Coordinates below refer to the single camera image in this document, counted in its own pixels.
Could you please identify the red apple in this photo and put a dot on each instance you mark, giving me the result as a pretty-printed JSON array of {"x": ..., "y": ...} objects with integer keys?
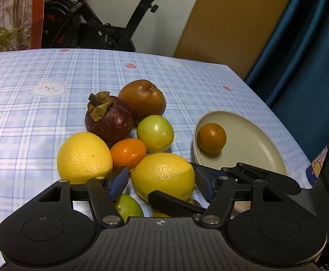
[{"x": 141, "y": 98}]

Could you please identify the yellow lemon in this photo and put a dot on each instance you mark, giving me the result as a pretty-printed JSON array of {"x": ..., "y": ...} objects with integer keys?
[
  {"x": 161, "y": 175},
  {"x": 82, "y": 158}
]

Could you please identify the small bottle at table edge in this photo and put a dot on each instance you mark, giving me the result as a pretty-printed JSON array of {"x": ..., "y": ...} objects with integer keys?
[{"x": 318, "y": 163}]

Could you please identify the blue plaid tablecloth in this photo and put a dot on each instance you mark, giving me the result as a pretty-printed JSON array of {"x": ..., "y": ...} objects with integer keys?
[{"x": 40, "y": 118}]

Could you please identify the blue curtain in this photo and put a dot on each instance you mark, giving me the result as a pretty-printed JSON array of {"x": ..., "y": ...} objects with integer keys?
[{"x": 308, "y": 62}]

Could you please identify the green jujube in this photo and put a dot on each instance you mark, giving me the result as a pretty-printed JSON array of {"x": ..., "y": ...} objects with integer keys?
[
  {"x": 154, "y": 132},
  {"x": 129, "y": 207}
]

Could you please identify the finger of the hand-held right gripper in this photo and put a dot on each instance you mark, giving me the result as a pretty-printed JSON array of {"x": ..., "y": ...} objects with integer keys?
[
  {"x": 283, "y": 182},
  {"x": 175, "y": 203}
]

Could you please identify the wooden board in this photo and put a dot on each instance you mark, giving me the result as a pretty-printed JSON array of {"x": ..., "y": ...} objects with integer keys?
[{"x": 232, "y": 28}]

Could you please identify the beige plate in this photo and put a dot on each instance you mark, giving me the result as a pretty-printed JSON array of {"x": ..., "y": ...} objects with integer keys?
[{"x": 246, "y": 141}]

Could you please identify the wall poster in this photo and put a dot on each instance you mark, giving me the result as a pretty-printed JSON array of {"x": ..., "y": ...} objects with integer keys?
[{"x": 12, "y": 11}]

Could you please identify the black exercise bike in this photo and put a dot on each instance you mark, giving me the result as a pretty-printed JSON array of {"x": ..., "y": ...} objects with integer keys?
[{"x": 96, "y": 31}]

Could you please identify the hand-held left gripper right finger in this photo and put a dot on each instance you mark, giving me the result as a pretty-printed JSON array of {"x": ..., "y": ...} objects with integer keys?
[{"x": 205, "y": 187}]

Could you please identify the orange tangerine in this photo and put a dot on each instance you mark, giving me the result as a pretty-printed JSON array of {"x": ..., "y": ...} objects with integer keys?
[
  {"x": 127, "y": 153},
  {"x": 211, "y": 138}
]

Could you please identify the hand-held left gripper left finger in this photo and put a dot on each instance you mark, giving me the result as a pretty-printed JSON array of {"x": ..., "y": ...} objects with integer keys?
[{"x": 118, "y": 183}]

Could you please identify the purple mangosteen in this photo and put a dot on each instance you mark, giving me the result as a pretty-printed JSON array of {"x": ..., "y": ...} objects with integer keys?
[{"x": 110, "y": 124}]

